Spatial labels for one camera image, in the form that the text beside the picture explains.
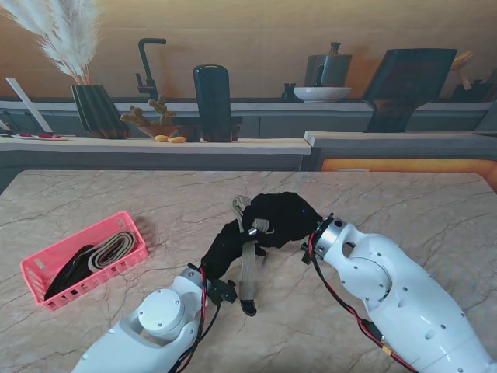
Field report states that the pink plastic storage basket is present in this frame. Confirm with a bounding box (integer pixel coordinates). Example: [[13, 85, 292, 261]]
[[20, 211, 149, 312]]

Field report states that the dark brown braided belt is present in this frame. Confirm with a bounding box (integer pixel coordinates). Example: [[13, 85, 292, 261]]
[[43, 244, 96, 301]]

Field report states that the printed kitchen scene backdrop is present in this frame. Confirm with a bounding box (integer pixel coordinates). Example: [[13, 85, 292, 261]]
[[0, 0, 497, 172]]

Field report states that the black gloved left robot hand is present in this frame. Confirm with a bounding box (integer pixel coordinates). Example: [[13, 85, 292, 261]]
[[201, 219, 269, 281]]

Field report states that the tan braided belt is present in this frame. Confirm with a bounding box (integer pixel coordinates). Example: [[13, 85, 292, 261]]
[[85, 230, 137, 274]]

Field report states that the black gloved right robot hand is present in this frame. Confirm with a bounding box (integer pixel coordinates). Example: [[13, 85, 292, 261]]
[[241, 191, 322, 249]]

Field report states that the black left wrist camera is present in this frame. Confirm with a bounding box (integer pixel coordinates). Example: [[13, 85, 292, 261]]
[[207, 278, 238, 306]]

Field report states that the pale grey braided belt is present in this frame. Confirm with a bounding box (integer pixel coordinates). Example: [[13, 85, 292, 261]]
[[231, 195, 275, 318]]

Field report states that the red black right arm cable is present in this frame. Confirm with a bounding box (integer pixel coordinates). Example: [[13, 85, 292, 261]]
[[308, 231, 420, 373]]

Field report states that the red black arm cable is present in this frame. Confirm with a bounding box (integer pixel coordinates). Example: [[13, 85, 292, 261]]
[[308, 231, 420, 373], [166, 263, 222, 373]]

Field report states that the red black left arm cable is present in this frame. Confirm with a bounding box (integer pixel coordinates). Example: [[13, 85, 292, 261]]
[[166, 263, 222, 373]]

